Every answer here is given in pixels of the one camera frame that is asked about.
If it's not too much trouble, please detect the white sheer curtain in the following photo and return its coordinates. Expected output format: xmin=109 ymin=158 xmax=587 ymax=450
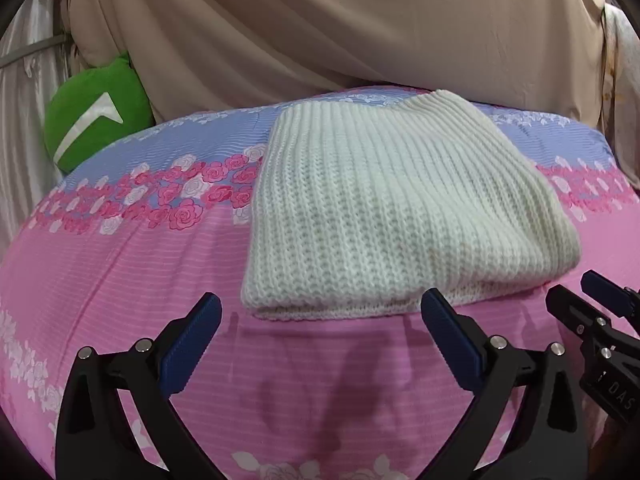
xmin=0 ymin=0 xmax=78 ymax=261

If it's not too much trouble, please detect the green cushion white mark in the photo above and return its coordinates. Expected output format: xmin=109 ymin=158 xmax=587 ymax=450
xmin=44 ymin=52 xmax=155 ymax=174

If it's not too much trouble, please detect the pink blue floral bedsheet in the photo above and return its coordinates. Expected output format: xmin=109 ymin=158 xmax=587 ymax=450
xmin=0 ymin=85 xmax=640 ymax=480

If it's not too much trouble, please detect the grey curtain rod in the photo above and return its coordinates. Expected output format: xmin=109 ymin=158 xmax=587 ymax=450
xmin=0 ymin=32 xmax=69 ymax=69

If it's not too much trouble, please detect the cream floral curtain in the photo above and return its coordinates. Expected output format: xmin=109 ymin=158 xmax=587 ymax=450
xmin=599 ymin=2 xmax=640 ymax=191

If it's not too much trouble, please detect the white knit sweater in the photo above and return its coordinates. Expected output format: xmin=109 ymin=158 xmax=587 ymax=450
xmin=241 ymin=89 xmax=583 ymax=322

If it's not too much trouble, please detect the beige curtain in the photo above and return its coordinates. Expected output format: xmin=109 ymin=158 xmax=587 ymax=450
xmin=62 ymin=0 xmax=621 ymax=126

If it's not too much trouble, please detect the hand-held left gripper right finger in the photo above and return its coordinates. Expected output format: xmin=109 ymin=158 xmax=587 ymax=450
xmin=421 ymin=288 xmax=589 ymax=480

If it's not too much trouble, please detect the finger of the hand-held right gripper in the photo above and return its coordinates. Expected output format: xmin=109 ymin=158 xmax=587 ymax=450
xmin=581 ymin=269 xmax=640 ymax=319
xmin=544 ymin=284 xmax=609 ymax=344

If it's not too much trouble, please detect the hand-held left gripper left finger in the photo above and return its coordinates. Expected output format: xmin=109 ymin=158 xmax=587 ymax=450
xmin=54 ymin=291 xmax=227 ymax=480

